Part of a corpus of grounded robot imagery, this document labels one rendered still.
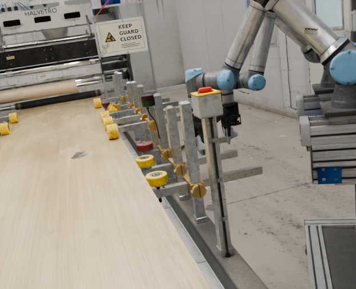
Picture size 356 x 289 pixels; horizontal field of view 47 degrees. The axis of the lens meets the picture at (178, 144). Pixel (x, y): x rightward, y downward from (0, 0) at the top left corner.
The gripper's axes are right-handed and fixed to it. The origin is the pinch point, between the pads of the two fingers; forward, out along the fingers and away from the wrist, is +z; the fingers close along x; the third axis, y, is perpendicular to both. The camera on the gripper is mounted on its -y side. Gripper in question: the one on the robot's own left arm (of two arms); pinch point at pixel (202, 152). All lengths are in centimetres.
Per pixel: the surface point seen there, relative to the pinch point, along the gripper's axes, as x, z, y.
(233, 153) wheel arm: 15.7, 5.0, 2.0
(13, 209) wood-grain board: -78, -1, -5
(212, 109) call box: -28, -27, 47
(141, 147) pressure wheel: -11.5, -1.0, -32.5
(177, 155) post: -10.5, -1.3, -3.0
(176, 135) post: -9.8, -9.9, -2.6
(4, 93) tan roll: -17, -24, -279
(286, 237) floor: 85, 89, -37
